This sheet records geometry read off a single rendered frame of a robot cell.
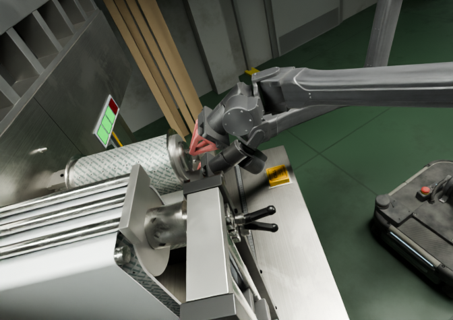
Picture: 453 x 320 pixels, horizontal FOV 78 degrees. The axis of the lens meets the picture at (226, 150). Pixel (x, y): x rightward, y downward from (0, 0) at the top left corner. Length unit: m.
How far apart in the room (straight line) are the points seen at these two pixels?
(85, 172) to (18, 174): 0.13
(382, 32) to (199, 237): 0.82
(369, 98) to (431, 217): 1.34
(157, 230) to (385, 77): 0.39
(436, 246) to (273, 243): 0.99
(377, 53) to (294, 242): 0.61
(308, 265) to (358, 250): 1.06
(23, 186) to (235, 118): 0.49
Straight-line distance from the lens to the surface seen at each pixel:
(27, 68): 0.95
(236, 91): 0.57
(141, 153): 0.67
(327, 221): 1.98
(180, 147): 0.67
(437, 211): 1.80
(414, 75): 0.46
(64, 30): 1.21
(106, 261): 0.36
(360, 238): 1.94
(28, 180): 0.78
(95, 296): 0.44
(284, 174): 1.01
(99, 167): 0.71
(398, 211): 1.73
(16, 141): 0.78
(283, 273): 0.86
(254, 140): 0.74
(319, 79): 0.51
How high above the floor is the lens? 1.69
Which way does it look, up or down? 41 degrees down
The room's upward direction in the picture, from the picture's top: 20 degrees counter-clockwise
